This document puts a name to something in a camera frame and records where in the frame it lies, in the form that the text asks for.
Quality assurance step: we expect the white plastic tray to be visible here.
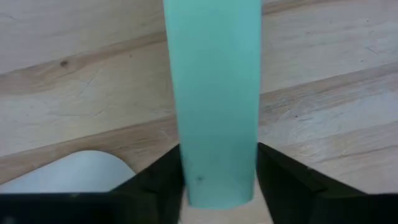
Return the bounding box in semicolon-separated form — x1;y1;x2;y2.
0;150;137;194

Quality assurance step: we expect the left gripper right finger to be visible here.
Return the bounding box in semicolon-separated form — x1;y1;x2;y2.
256;141;398;224

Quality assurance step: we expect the mint green stapler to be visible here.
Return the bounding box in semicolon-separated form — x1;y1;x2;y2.
162;0;262;209

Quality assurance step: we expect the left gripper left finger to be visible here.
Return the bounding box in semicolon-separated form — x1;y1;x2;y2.
0;142;187;224

